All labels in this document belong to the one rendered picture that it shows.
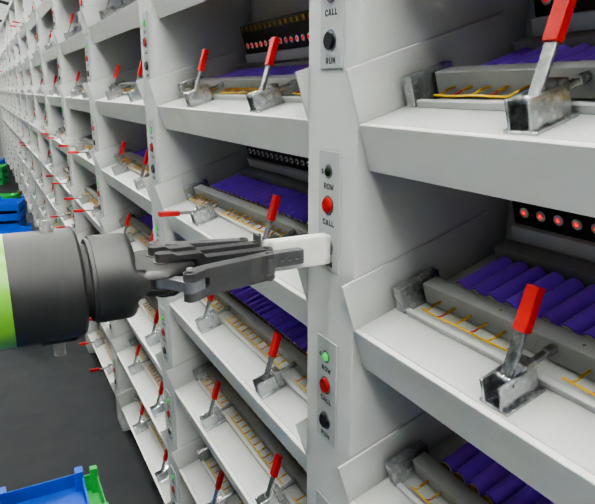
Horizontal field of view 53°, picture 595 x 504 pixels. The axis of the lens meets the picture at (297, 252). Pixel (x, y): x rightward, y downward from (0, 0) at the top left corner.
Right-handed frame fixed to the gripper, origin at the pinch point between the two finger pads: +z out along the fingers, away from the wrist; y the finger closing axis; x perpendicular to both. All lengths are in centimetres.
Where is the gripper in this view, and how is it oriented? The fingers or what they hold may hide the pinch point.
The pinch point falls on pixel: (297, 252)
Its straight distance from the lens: 59.6
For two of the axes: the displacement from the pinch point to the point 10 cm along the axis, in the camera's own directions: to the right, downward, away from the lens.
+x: 0.0, -9.7, -2.6
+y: 4.6, 2.3, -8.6
